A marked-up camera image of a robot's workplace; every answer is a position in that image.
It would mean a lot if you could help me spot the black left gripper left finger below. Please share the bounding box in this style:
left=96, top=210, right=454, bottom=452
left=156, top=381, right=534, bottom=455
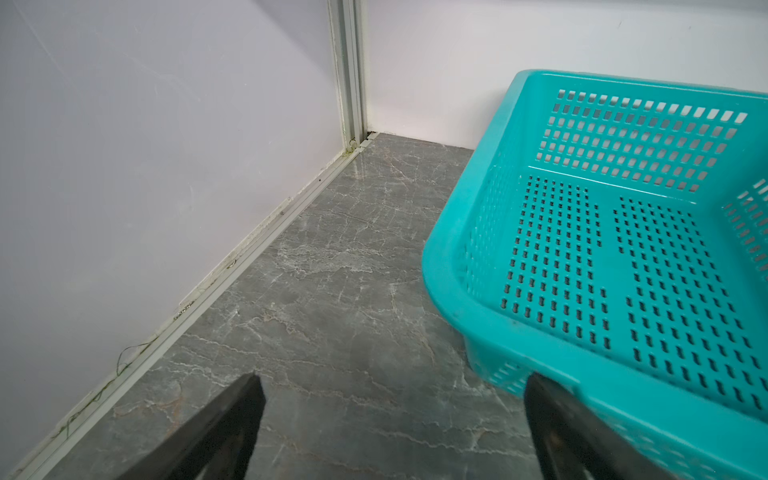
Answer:
left=119, top=373, right=266, bottom=479

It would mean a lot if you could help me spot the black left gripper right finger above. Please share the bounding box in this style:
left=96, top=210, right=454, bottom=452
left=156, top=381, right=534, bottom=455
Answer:
left=523, top=373, right=673, bottom=479

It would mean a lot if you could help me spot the teal plastic basket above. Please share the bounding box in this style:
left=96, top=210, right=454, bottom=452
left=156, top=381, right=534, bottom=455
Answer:
left=422, top=70, right=767, bottom=479

